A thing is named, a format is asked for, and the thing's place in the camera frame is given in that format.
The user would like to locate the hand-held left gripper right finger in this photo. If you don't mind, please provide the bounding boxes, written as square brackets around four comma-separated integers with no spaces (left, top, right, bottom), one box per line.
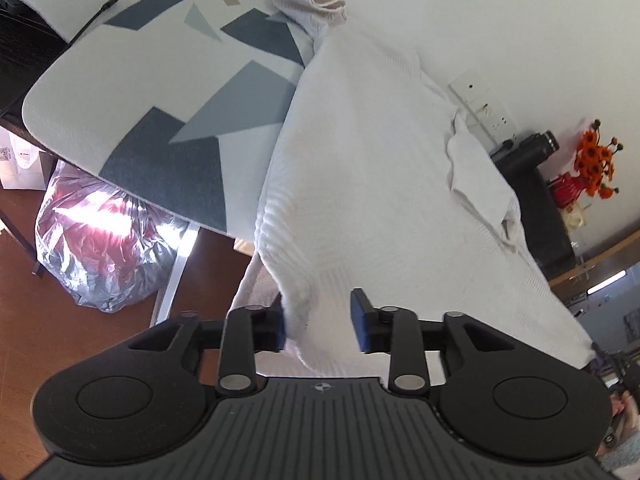
[350,287,516,395]

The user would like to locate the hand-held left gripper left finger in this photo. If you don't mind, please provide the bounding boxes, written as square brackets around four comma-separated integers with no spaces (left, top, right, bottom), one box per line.
[129,305,289,396]

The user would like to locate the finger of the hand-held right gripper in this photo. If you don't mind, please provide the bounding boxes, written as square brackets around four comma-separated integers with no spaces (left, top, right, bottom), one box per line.
[590,341,626,376]

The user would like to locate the white textured knit sweater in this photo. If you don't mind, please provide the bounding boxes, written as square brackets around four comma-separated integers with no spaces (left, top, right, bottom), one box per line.
[232,0,598,378]

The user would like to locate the person's right hand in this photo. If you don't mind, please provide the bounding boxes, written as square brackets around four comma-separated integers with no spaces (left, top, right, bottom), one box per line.
[610,390,640,441]

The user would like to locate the white table leg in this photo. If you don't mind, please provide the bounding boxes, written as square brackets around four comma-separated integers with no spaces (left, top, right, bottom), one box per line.
[150,222,202,328]

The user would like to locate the black cabinet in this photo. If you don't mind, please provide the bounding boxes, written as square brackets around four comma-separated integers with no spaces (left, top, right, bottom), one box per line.
[492,160,576,268]

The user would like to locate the red ribbed vase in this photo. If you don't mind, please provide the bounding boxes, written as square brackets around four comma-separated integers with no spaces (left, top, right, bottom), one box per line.
[547,172,591,208]

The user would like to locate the silver plastic bag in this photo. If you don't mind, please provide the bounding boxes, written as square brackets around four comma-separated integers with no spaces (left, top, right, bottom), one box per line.
[34,159,195,314]

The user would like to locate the orange artificial flowers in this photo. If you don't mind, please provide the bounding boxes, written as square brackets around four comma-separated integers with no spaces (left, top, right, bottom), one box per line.
[572,119,626,198]

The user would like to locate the black insulated bottle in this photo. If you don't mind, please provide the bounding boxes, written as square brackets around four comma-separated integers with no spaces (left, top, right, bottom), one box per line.
[490,130,561,176]

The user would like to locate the geometric patterned table mat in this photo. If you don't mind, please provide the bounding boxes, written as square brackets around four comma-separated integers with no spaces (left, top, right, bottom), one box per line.
[0,0,316,236]

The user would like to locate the white paper bag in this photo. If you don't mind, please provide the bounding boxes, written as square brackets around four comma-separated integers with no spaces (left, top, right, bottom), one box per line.
[0,127,57,191]

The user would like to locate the white wall power socket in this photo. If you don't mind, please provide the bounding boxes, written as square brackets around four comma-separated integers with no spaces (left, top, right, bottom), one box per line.
[482,110,517,138]

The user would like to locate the white wall data port plate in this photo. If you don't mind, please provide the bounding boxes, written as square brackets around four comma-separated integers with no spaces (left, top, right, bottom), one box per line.
[467,97,503,123]

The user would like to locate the white wall plate round hole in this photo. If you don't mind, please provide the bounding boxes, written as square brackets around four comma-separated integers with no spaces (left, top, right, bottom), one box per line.
[447,72,488,107]

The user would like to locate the thin black cable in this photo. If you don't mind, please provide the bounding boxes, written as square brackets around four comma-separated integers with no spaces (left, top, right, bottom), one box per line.
[74,0,124,44]

